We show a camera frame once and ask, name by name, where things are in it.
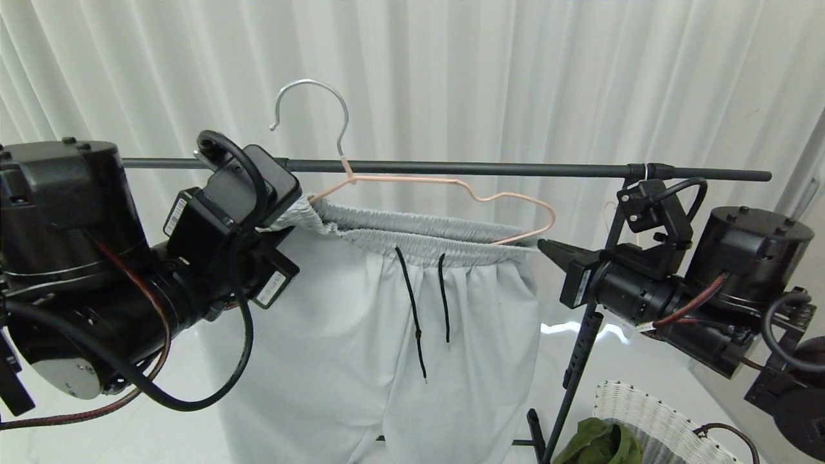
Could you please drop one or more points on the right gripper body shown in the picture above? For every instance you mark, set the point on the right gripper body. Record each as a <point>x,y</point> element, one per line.
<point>625,293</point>

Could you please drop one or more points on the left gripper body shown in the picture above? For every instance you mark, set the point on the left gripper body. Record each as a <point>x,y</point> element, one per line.
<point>258,270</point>

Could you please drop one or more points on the pale grey shorts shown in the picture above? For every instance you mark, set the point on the pale grey shorts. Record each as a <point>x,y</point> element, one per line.
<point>361,354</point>

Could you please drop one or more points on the pink clothes hanger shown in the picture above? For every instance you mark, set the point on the pink clothes hanger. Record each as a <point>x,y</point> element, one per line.
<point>412,178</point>
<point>606,212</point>

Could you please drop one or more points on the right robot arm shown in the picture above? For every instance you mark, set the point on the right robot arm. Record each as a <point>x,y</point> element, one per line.
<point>747,258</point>

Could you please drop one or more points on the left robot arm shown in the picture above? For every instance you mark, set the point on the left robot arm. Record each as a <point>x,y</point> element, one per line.
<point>64,206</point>

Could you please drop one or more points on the white laundry basket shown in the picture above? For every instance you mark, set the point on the white laundry basket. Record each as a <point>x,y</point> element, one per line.
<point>644,419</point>

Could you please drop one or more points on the black clothes rack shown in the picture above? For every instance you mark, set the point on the black clothes rack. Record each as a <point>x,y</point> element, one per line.
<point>483,169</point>

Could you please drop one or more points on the green long-sleeved shirt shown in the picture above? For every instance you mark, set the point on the green long-sleeved shirt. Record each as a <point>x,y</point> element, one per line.
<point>599,444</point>

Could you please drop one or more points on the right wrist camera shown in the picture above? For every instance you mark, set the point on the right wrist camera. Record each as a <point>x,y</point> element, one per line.
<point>651,206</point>

